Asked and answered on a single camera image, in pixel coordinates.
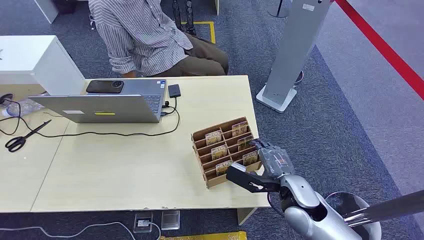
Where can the printed card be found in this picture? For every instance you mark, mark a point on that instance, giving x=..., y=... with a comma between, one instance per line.
x=219, y=152
x=239, y=129
x=249, y=158
x=213, y=137
x=244, y=143
x=222, y=168

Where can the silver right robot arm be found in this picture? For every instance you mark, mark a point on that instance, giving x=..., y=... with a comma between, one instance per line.
x=308, y=212

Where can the chrome stanchion post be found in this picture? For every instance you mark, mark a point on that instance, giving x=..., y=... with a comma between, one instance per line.
x=384, y=207

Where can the wooden card holder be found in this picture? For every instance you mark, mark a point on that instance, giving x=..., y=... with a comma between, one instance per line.
x=212, y=180

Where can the yellow packaging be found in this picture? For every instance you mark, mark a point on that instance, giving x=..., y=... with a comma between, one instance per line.
x=205, y=236

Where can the metal floor plate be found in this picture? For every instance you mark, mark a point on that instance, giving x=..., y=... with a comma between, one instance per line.
x=170, y=220

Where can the floor socket box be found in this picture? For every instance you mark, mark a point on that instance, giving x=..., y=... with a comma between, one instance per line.
x=143, y=222

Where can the person's right forearm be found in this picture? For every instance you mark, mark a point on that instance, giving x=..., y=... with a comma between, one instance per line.
x=130, y=74

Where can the clear plastic bottle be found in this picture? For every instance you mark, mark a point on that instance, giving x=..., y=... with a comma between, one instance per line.
x=26, y=107

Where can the black scissors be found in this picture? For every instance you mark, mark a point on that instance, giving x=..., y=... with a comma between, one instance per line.
x=20, y=140

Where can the white furniture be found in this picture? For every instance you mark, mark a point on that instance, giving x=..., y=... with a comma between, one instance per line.
x=46, y=10

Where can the person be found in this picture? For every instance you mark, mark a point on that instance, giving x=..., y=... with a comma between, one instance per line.
x=145, y=36

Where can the black smartphone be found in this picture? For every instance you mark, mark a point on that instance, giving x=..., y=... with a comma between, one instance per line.
x=104, y=86

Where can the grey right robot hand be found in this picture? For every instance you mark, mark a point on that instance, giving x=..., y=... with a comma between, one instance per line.
x=275, y=160

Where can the black external drive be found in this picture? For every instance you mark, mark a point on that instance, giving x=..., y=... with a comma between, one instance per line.
x=174, y=90

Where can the grey standing kiosk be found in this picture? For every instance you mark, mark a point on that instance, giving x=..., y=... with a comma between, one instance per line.
x=291, y=56

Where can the silver laptop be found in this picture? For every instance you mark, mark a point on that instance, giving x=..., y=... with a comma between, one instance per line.
x=99, y=109

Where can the round stand base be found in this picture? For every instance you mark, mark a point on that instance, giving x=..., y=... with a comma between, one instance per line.
x=279, y=12

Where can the black round object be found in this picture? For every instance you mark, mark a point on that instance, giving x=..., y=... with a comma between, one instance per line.
x=4, y=99

